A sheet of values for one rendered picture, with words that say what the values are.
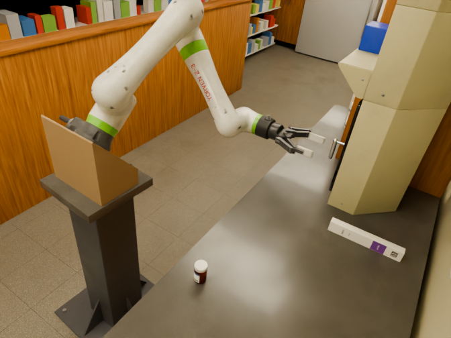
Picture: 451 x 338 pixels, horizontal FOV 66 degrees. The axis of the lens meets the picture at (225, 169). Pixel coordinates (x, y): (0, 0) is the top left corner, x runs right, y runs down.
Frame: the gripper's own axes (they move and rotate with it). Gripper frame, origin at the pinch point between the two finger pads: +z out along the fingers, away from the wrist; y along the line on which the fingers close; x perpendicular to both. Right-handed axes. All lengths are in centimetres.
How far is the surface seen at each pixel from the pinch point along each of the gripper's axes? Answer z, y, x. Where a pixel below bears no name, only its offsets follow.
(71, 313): -88, -71, 113
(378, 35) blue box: 7.2, 15.4, -42.9
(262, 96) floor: -149, 271, 115
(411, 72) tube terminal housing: 23.0, -5.5, -39.2
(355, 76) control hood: 7.5, -5.5, -33.5
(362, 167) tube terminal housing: 20.1, -5.5, -2.1
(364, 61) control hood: 7.2, 2.7, -36.6
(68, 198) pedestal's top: -70, -68, 20
